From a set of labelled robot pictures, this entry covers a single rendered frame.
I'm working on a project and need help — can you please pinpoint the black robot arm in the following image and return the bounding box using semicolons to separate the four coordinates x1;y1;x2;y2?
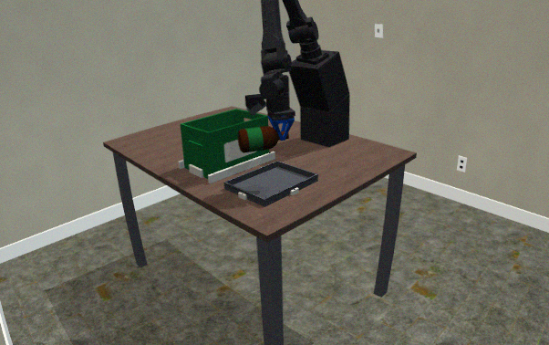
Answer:
245;0;329;115

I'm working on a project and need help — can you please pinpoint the green and brown bottle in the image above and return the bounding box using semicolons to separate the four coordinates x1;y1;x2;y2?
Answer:
238;126;280;153

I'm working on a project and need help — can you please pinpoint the green bottle crate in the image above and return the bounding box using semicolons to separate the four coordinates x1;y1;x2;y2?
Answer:
181;109;269;179

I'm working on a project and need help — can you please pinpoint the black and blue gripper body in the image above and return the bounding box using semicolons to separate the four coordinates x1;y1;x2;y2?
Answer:
266;92;295;120

